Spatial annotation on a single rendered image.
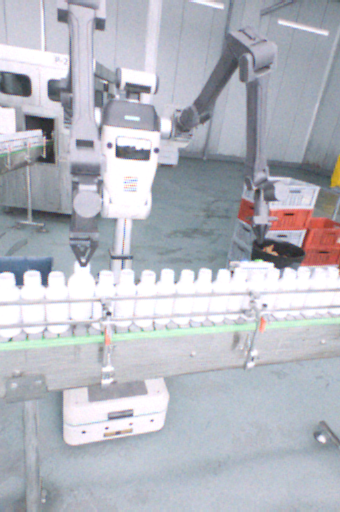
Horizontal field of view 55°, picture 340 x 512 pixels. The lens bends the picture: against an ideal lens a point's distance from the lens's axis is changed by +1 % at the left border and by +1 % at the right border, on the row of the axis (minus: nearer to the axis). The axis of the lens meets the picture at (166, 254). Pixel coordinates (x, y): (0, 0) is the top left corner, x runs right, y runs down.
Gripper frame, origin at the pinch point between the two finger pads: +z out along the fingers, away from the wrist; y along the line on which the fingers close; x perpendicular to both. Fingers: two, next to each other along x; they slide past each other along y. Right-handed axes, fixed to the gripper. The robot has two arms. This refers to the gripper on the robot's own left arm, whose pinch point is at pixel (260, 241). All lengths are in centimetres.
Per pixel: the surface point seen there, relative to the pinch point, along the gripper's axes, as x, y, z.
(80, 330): -14, -66, 24
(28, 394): -12, -79, 42
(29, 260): 43, -84, 11
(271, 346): -13.8, -3.2, 34.9
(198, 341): -15.5, -30.8, 30.2
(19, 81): 327, -117, -172
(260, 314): -25.4, -16.0, 20.0
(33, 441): 0, -79, 63
